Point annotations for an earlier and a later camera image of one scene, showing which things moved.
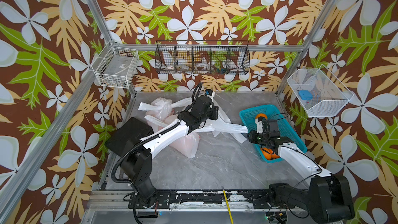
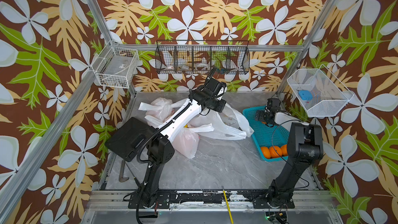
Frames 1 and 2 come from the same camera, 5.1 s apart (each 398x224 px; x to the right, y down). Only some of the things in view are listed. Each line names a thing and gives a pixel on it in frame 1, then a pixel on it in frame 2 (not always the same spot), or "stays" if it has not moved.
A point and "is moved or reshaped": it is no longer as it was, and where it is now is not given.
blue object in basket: (305, 95) stays
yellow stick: (231, 220) stays
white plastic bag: (223, 124) is moved or reshaped
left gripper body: (210, 114) -> (216, 105)
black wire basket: (203, 57) stays
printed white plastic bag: (160, 112) stays
